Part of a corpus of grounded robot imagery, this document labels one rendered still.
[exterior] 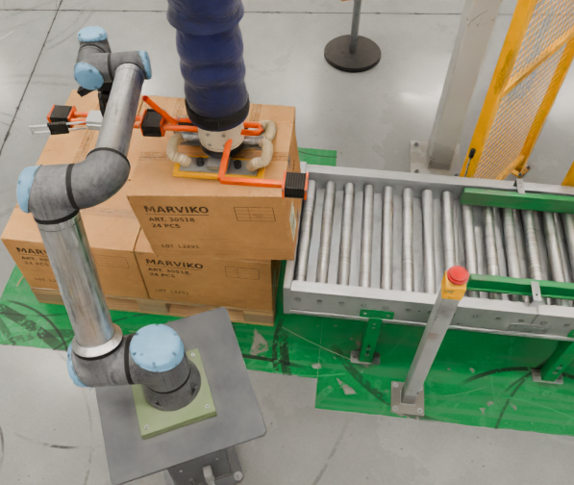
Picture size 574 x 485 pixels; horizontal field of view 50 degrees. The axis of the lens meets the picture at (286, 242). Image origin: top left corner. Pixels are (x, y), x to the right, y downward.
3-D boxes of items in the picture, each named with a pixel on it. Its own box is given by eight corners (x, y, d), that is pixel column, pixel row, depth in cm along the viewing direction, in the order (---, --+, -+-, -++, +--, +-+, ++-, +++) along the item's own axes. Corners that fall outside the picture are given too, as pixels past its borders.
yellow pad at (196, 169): (266, 163, 233) (265, 154, 229) (262, 183, 227) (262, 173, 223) (178, 157, 235) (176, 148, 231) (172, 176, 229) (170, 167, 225)
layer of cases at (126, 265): (294, 160, 351) (295, 106, 319) (272, 311, 293) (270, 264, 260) (91, 143, 359) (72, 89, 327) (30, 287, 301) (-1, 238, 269)
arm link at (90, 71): (105, 66, 187) (110, 41, 195) (67, 69, 188) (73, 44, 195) (113, 90, 195) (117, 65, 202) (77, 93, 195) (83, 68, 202)
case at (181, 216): (303, 188, 277) (293, 120, 245) (293, 260, 253) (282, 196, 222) (175, 187, 286) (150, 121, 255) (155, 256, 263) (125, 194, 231)
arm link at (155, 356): (188, 391, 191) (178, 364, 177) (134, 394, 191) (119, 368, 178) (191, 347, 201) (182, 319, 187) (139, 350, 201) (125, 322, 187)
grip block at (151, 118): (169, 120, 233) (166, 108, 228) (163, 139, 227) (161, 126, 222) (147, 118, 234) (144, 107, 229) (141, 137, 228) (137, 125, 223)
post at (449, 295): (414, 392, 284) (465, 272, 203) (414, 406, 280) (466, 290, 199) (400, 390, 284) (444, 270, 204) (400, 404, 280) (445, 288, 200)
